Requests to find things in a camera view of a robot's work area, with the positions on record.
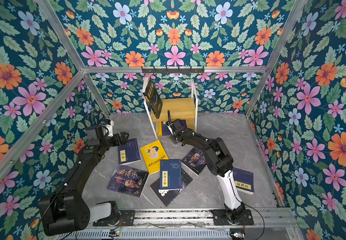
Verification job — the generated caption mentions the navy book yellow label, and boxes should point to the navy book yellow label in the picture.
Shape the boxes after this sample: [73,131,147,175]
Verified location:
[162,120,188,136]
[160,159,183,191]

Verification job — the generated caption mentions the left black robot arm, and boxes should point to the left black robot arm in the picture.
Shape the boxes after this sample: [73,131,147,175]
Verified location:
[39,132,129,237]

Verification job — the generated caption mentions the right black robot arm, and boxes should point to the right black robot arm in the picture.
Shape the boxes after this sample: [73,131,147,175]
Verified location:
[167,119,246,225]

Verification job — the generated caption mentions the navy book far left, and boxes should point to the navy book far left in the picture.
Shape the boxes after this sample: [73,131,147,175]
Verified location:
[118,138,141,165]

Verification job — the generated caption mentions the white wooden two-tier shelf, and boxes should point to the white wooden two-tier shelf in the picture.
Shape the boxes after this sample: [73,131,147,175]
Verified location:
[144,81,199,139]

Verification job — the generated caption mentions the dark portrait book right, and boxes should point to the dark portrait book right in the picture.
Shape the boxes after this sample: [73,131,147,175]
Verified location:
[181,148,207,176]

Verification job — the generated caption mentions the dark portrait book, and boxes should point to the dark portrait book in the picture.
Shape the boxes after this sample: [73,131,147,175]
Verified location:
[106,165,149,198]
[181,148,207,176]

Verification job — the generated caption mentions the yellow cartoon cover book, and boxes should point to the yellow cartoon cover book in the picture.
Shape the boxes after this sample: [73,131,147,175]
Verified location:
[140,140,169,174]

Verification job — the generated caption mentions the dark portrait book front left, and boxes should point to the dark portrait book front left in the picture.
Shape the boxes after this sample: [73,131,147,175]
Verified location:
[106,165,149,198]

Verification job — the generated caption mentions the black book leaning on shelf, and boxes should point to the black book leaning on shelf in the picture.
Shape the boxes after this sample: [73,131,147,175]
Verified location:
[142,78,163,119]

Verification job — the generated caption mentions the black book white characters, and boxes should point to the black book white characters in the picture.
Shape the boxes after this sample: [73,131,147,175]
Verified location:
[150,170,193,207]

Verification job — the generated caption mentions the navy book far right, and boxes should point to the navy book far right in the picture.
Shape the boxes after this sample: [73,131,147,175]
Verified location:
[233,168,255,195]

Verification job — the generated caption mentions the black hook rail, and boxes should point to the black hook rail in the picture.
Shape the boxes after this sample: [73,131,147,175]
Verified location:
[141,67,205,74]

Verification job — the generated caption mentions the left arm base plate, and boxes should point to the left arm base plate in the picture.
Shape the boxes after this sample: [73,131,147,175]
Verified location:
[93,210,136,227]

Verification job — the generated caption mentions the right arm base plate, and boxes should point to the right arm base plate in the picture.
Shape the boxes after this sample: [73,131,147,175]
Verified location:
[210,210,254,226]

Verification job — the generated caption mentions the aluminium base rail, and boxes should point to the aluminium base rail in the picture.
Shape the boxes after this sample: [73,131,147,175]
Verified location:
[86,208,299,230]

